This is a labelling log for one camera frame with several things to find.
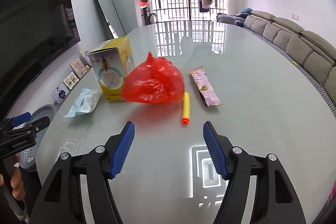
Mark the photo frame man portrait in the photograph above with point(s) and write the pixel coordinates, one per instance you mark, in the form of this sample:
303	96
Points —
60	93

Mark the yellow cardboard box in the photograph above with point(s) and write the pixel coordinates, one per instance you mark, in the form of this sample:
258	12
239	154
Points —
112	61

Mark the black television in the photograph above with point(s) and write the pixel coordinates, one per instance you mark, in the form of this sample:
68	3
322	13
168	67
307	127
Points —
33	34

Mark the light blue wipes pack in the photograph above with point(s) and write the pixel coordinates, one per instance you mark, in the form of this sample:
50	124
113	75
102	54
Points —
85	103

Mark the grey sofa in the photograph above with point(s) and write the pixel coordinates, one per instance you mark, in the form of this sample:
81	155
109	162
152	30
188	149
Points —
310	53

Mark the photo frame yellow pictures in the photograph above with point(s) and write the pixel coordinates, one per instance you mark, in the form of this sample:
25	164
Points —
71	80

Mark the blue patterned blanket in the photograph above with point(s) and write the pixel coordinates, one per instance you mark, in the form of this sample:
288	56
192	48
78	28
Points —
233	18

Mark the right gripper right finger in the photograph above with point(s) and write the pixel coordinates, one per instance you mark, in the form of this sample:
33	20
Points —
222	152

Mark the left hand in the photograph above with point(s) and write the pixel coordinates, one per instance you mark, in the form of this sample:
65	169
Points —
16	181

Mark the photo frame pale drawing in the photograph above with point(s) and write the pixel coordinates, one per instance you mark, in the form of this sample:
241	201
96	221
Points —
79	68

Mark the grey plastic waste basket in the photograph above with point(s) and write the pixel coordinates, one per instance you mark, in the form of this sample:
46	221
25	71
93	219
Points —
27	157

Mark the yellow foam dart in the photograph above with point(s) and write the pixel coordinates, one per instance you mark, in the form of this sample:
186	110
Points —
186	109

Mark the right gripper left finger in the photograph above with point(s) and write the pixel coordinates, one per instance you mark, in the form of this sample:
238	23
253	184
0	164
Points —
112	155

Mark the pink snack wrapper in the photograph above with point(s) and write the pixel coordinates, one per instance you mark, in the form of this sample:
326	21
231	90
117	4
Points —
204	86

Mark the red plastic bag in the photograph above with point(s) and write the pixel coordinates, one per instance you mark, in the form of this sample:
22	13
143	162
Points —
155	81

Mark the leaning floor mirror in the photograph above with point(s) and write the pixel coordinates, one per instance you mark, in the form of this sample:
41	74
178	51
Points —
112	18

